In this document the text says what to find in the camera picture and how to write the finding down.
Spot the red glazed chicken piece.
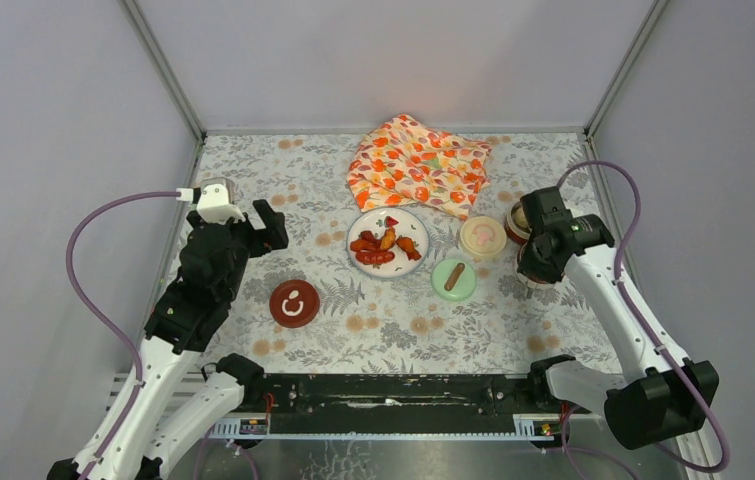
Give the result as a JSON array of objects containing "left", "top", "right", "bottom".
[{"left": 349, "top": 239, "right": 380, "bottom": 253}]

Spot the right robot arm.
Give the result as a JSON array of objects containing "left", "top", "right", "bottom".
[{"left": 517, "top": 187, "right": 719, "bottom": 450}]

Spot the red sausage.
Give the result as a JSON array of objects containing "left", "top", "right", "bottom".
[{"left": 355, "top": 251, "right": 395, "bottom": 265}]

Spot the floral tablecloth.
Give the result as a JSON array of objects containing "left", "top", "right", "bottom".
[{"left": 197, "top": 134, "right": 620, "bottom": 374}]

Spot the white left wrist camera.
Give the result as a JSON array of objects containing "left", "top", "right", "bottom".
[{"left": 192, "top": 177, "right": 246, "bottom": 224}]

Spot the green lid brown handle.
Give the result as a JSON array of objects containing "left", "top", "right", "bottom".
[{"left": 430, "top": 258, "right": 477, "bottom": 302}]

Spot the floral orange cloth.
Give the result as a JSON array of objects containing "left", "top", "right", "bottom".
[{"left": 346, "top": 114, "right": 492, "bottom": 220}]

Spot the white plate blue rim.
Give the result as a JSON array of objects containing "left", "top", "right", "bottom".
[{"left": 346, "top": 208, "right": 430, "bottom": 279}]

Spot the red lined steel bowl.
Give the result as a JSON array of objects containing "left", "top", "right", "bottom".
[{"left": 517, "top": 267, "right": 555, "bottom": 290}]

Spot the glazed chicken wing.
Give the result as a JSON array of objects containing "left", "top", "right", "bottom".
[{"left": 395, "top": 236, "right": 422, "bottom": 261}]

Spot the cream lid pink handle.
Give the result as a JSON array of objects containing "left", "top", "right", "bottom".
[{"left": 459, "top": 216, "right": 507, "bottom": 260}]

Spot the red brown round lid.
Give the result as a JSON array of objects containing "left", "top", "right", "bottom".
[{"left": 268, "top": 279, "right": 320, "bottom": 329}]

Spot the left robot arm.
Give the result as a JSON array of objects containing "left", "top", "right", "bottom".
[{"left": 47, "top": 200, "right": 288, "bottom": 479}]

